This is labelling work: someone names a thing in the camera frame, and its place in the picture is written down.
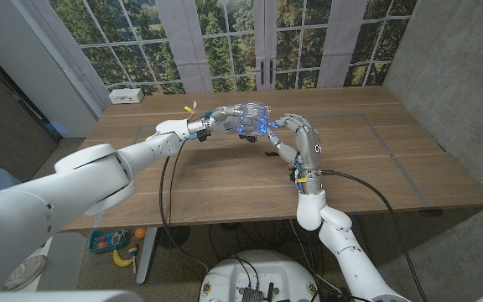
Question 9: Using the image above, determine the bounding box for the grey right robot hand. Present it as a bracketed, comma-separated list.
[266, 112, 326, 196]

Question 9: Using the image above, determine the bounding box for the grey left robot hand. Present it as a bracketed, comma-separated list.
[186, 102, 273, 143]

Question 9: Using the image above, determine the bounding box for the clear hinged glass jar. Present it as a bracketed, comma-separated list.
[236, 101, 273, 138]

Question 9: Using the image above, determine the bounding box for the printed window backdrop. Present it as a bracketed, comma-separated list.
[10, 0, 418, 121]

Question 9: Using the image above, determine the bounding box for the white power outlet box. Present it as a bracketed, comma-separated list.
[108, 87, 145, 105]

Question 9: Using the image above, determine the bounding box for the black round fan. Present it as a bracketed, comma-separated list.
[157, 226, 191, 251]

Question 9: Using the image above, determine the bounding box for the white robot torso base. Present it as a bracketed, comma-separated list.
[199, 249, 320, 302]

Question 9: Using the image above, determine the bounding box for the colourful toy maraca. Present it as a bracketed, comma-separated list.
[127, 244, 140, 274]

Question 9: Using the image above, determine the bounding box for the white table leg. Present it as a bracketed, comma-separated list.
[135, 227, 159, 285]

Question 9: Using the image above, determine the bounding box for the teal toy tray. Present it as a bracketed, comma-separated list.
[88, 229, 130, 254]

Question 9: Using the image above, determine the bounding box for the yellow toy banana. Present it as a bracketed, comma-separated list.
[112, 247, 134, 268]

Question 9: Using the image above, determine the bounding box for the white robot head rim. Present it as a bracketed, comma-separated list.
[0, 289, 144, 302]

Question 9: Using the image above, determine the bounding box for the white sneaker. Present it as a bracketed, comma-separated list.
[2, 254, 46, 293]

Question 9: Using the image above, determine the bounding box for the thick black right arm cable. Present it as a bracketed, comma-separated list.
[320, 169, 429, 302]

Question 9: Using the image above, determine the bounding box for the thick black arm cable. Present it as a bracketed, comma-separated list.
[320, 169, 429, 302]
[158, 140, 211, 272]

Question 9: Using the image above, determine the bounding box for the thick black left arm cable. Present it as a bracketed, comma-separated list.
[158, 140, 211, 272]

